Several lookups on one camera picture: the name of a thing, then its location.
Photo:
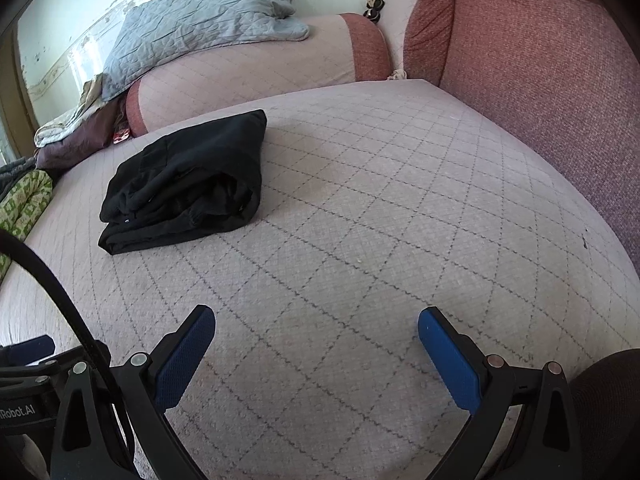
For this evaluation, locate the maroon cloth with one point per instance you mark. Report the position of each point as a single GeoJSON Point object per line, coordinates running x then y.
{"type": "Point", "coordinates": [80, 150]}

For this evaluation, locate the dark cloth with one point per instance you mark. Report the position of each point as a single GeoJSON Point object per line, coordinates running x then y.
{"type": "Point", "coordinates": [610, 410]}

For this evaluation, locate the small black clip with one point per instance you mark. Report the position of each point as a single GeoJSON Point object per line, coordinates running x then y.
{"type": "Point", "coordinates": [373, 9]}

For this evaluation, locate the red packet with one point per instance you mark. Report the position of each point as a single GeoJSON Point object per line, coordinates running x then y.
{"type": "Point", "coordinates": [121, 136]}

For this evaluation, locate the white folded blanket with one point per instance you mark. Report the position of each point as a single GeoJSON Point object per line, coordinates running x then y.
{"type": "Point", "coordinates": [65, 125]}

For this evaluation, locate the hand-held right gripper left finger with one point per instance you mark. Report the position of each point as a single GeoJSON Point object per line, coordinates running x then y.
{"type": "Point", "coordinates": [182, 355]}

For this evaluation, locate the small white object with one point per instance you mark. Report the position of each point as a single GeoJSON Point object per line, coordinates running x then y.
{"type": "Point", "coordinates": [396, 75]}

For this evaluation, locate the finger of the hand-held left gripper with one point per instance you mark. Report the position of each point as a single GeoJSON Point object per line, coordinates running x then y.
{"type": "Point", "coordinates": [30, 347]}

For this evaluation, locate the pink bolster cushion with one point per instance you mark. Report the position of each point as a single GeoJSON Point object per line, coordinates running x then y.
{"type": "Point", "coordinates": [260, 70]}

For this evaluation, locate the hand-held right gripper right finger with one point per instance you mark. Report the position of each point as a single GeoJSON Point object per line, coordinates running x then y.
{"type": "Point", "coordinates": [450, 360]}

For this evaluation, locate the pink quilted mattress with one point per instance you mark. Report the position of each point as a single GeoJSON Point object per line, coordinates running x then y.
{"type": "Point", "coordinates": [375, 210]}

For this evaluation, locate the red sofa backrest cushion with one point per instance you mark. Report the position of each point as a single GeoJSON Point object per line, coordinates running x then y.
{"type": "Point", "coordinates": [525, 60]}

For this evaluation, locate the dark grey clothing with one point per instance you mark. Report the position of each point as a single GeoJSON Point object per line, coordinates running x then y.
{"type": "Point", "coordinates": [15, 175]}

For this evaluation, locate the grey quilted pillow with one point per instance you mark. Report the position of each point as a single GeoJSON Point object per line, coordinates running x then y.
{"type": "Point", "coordinates": [200, 15]}

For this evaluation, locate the green patterned quilt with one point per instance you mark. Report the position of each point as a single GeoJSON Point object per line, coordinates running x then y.
{"type": "Point", "coordinates": [20, 205]}

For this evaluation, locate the black pants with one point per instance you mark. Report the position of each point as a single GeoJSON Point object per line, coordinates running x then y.
{"type": "Point", "coordinates": [185, 180]}

